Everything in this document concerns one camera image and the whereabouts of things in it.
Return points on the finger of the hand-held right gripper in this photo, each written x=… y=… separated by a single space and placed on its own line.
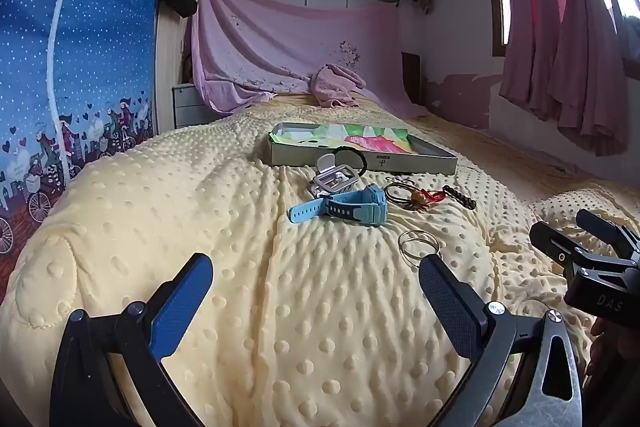
x=555 y=247
x=605 y=227

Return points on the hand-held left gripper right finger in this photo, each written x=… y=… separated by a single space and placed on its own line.
x=450 y=302

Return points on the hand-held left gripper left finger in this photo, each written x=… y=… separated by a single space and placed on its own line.
x=175 y=304

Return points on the black beaded stick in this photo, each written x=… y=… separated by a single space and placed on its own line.
x=460 y=199

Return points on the blue wrist watch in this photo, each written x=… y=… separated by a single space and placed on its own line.
x=370 y=202

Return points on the grey shallow box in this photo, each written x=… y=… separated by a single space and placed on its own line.
x=380 y=163

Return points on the person's right hand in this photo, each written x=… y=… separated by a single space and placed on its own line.
x=597 y=342

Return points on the yellow dotted blanket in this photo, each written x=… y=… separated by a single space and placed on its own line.
x=300 y=332

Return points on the pink window curtain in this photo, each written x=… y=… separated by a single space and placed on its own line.
x=530 y=32
x=590 y=57

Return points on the colourful paper liner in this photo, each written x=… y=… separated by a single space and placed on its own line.
x=370 y=139

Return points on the grey drawer cabinet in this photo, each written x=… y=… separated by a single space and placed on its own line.
x=190 y=107

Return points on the brown board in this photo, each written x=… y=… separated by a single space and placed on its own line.
x=411 y=77

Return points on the light wooden wardrobe panel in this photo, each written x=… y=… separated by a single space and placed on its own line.
x=170 y=72

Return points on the pink crumpled towel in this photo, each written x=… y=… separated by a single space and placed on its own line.
x=335 y=87

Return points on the blue printed wardrobe cover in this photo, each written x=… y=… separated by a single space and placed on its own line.
x=100 y=32

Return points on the pink hanging sheet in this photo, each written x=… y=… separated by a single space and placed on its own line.
x=275 y=37

